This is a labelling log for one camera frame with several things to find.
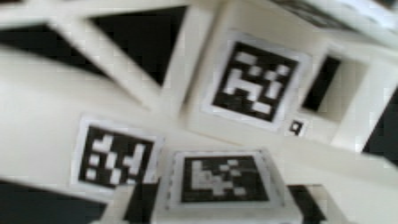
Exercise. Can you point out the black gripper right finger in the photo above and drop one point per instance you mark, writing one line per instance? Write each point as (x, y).
(317, 205)

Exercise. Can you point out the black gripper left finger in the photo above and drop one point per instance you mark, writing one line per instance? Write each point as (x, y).
(131, 206)

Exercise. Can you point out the small white cube nut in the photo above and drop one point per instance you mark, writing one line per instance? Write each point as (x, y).
(223, 189)

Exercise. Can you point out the white chair back frame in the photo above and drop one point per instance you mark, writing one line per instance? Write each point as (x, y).
(147, 76)

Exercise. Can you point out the white cube nut with tag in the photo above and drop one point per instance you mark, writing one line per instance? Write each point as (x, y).
(351, 15)

